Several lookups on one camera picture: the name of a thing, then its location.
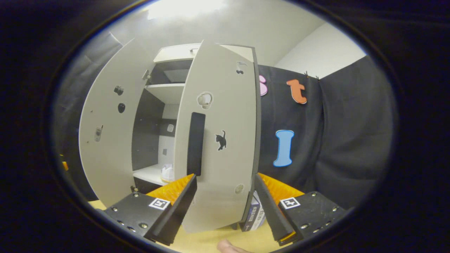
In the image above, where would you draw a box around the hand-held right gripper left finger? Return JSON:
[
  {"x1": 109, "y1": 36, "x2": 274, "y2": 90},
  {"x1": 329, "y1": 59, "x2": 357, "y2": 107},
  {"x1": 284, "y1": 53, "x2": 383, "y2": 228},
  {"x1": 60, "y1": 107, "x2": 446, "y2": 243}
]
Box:
[{"x1": 104, "y1": 173, "x2": 198, "y2": 246}]

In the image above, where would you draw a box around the white shoe cabinet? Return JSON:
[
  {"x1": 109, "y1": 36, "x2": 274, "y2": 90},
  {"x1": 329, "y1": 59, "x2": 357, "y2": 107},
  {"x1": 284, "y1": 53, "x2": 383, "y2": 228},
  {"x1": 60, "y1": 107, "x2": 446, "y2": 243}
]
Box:
[{"x1": 132, "y1": 43, "x2": 256, "y2": 192}]

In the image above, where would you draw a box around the blue white carton box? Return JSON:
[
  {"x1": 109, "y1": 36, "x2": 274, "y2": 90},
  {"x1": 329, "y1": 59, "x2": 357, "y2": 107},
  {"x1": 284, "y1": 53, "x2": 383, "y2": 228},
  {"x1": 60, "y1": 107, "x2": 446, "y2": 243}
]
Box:
[{"x1": 240, "y1": 191, "x2": 266, "y2": 232}]

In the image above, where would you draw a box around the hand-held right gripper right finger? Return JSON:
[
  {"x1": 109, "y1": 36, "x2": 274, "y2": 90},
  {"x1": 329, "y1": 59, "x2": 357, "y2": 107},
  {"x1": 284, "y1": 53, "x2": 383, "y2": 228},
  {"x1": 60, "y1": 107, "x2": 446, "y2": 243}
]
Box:
[{"x1": 254, "y1": 172, "x2": 347, "y2": 246}]

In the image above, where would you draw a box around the white canvas shoe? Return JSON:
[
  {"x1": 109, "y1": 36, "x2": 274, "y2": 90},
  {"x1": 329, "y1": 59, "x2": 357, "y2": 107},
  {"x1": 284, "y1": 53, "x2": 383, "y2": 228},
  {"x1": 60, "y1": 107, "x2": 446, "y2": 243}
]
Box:
[{"x1": 161, "y1": 163, "x2": 175, "y2": 183}]

